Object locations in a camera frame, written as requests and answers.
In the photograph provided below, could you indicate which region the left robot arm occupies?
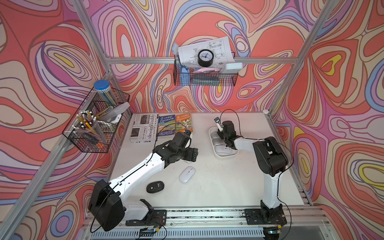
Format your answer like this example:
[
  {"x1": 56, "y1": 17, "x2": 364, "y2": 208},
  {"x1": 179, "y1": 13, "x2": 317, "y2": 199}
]
[{"x1": 88, "y1": 130, "x2": 198, "y2": 232}]

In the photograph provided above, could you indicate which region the black wire basket left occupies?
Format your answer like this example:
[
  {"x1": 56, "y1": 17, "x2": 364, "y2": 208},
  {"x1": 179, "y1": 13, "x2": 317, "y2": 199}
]
[{"x1": 62, "y1": 89, "x2": 132, "y2": 153}]

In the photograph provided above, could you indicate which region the white paper sheet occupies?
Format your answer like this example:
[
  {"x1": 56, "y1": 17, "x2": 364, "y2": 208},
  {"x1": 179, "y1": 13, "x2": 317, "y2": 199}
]
[{"x1": 178, "y1": 37, "x2": 235, "y2": 68}]

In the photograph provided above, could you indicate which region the black wire basket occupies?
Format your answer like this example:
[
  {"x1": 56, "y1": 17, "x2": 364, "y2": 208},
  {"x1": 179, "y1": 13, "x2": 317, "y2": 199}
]
[
  {"x1": 173, "y1": 55, "x2": 239, "y2": 87},
  {"x1": 62, "y1": 89, "x2": 132, "y2": 153}
]

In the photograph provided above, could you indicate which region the clear cup with pens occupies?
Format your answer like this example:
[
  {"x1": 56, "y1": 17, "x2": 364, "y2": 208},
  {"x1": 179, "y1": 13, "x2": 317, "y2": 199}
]
[{"x1": 72, "y1": 111, "x2": 107, "y2": 145}]

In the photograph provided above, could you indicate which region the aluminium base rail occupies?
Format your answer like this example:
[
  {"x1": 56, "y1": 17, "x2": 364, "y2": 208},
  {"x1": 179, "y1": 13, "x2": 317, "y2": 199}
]
[{"x1": 75, "y1": 206, "x2": 338, "y2": 240}]

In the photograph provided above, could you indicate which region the silver wireless mouse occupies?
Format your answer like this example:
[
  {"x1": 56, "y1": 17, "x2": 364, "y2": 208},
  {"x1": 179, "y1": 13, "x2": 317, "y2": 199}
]
[{"x1": 210, "y1": 131, "x2": 223, "y2": 146}]

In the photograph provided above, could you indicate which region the black round mouse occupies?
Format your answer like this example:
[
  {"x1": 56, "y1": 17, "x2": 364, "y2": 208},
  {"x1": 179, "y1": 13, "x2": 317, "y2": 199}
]
[{"x1": 146, "y1": 181, "x2": 165, "y2": 194}]

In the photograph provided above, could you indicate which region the black wire basket back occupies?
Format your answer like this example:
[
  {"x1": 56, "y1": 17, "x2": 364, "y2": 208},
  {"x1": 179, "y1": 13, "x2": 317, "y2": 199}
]
[{"x1": 173, "y1": 55, "x2": 239, "y2": 87}]

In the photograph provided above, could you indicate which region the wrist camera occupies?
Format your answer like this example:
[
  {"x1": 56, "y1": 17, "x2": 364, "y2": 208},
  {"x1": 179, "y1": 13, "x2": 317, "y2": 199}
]
[
  {"x1": 214, "y1": 117, "x2": 224, "y2": 132},
  {"x1": 183, "y1": 130, "x2": 192, "y2": 140}
]

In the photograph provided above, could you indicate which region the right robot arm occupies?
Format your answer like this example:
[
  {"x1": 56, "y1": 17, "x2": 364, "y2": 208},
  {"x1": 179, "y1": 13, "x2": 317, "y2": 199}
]
[{"x1": 215, "y1": 118, "x2": 289, "y2": 226}]

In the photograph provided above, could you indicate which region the white mouse on table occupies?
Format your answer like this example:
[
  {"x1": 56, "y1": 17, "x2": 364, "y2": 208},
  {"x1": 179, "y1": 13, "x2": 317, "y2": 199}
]
[{"x1": 179, "y1": 167, "x2": 196, "y2": 184}]

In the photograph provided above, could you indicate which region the white box in basket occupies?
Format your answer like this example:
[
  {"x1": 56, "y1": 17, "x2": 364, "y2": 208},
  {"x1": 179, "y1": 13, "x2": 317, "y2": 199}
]
[{"x1": 221, "y1": 63, "x2": 243, "y2": 74}]

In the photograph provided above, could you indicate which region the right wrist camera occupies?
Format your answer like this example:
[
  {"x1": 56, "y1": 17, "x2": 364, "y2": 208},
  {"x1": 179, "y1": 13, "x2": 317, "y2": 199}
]
[{"x1": 214, "y1": 117, "x2": 224, "y2": 132}]

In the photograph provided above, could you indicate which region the white upside-down mouse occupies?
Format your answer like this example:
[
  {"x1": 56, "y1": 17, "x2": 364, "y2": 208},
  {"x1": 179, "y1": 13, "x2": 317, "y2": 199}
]
[{"x1": 215, "y1": 145, "x2": 234, "y2": 157}]

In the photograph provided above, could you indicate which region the blue lid pencil jar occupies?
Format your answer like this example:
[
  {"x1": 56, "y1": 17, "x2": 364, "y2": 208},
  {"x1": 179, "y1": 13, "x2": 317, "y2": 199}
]
[{"x1": 94, "y1": 80, "x2": 118, "y2": 107}]

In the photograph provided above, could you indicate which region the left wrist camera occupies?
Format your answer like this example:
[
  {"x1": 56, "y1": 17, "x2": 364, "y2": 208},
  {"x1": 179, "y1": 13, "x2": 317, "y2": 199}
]
[{"x1": 183, "y1": 130, "x2": 192, "y2": 140}]

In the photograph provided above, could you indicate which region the white storage tray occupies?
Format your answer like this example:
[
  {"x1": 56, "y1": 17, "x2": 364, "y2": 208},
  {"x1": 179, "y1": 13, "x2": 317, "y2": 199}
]
[{"x1": 209, "y1": 127, "x2": 239, "y2": 160}]

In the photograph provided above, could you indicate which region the blue 91-storey treehouse book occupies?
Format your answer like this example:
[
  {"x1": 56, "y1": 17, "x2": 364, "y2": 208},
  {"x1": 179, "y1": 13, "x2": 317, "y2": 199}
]
[{"x1": 157, "y1": 115, "x2": 176, "y2": 137}]

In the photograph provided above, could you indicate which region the orange 13-storey treehouse book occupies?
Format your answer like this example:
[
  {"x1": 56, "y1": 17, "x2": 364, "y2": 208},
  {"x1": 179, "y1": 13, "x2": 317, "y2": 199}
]
[{"x1": 175, "y1": 113, "x2": 193, "y2": 133}]

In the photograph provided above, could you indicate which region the black round clock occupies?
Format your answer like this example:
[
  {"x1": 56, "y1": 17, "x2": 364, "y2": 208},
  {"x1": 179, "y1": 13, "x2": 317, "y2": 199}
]
[{"x1": 198, "y1": 49, "x2": 214, "y2": 68}]

